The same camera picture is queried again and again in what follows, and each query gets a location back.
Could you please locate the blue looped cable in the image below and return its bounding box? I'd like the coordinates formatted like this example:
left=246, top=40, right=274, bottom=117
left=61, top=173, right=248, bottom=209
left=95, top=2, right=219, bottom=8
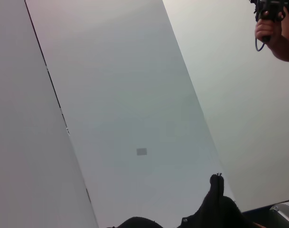
left=254, top=37, right=266, bottom=52

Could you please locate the black handheld control device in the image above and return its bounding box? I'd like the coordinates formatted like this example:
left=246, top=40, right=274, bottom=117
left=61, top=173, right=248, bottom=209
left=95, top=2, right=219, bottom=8
left=250, top=0, right=289, bottom=42

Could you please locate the person's bare hand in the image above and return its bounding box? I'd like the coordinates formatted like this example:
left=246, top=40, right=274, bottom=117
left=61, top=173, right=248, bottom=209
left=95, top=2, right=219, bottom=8
left=254, top=18, right=284, bottom=48

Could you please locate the black bag with brown handles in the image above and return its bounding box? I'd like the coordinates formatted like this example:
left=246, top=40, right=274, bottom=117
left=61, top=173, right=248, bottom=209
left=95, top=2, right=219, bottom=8
left=196, top=173, right=262, bottom=228

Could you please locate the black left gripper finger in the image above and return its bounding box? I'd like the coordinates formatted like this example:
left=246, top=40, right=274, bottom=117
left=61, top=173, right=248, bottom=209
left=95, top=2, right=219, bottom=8
left=106, top=216, right=165, bottom=228
left=179, top=210, right=207, bottom=228

